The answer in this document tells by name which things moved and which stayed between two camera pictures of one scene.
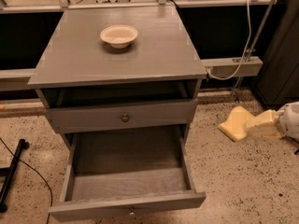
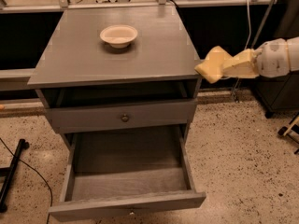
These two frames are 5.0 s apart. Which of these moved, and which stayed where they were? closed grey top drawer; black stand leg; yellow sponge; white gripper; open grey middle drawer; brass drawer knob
Moved: yellow sponge; white gripper
Stayed: closed grey top drawer; brass drawer knob; open grey middle drawer; black stand leg
